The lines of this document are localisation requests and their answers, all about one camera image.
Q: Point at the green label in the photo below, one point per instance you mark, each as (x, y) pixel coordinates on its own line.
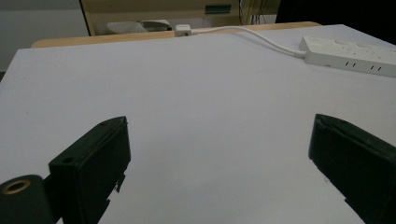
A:
(218, 8)

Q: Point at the white plug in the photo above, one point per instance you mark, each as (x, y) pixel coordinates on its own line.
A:
(182, 30)

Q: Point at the grey shoe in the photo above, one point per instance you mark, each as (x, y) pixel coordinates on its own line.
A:
(140, 26)

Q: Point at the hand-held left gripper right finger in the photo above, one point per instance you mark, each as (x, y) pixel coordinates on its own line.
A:
(358, 161)

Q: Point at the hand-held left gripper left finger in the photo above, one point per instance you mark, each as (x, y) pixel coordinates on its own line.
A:
(93, 161)

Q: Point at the white power strip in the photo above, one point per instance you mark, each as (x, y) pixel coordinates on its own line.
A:
(348, 54)

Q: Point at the beige cabinet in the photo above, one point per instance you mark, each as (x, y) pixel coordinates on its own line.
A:
(149, 11)

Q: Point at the wooden table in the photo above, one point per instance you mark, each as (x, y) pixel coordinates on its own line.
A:
(102, 38)

